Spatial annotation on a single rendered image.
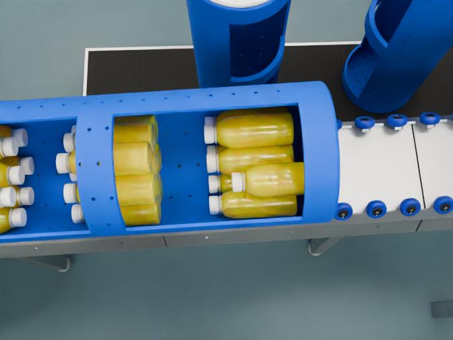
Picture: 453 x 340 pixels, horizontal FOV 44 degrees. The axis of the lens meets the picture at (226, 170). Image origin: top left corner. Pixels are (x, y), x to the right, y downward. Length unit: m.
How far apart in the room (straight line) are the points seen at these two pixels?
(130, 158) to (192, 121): 0.22
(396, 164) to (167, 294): 1.15
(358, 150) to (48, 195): 0.72
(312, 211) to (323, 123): 0.17
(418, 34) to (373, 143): 0.45
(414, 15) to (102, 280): 1.45
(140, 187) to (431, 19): 0.92
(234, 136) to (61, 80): 1.48
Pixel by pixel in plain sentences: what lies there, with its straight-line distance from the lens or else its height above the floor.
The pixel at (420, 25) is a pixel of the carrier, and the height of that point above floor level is 0.80.
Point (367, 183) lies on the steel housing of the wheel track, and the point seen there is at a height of 0.93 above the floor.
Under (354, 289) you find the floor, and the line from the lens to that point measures 2.22.
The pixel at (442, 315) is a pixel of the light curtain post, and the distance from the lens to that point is 2.20.
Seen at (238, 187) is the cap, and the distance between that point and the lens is 1.10.
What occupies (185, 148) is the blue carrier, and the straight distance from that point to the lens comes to 1.26.
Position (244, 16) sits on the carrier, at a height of 1.00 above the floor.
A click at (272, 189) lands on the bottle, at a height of 1.11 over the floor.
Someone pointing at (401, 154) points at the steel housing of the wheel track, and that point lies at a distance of 1.36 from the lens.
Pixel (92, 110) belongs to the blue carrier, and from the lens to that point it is 1.06.
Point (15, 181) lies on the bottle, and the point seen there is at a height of 1.07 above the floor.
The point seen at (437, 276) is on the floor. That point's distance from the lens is 2.31.
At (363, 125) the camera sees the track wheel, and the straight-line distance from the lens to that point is 1.30.
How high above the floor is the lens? 2.17
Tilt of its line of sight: 75 degrees down
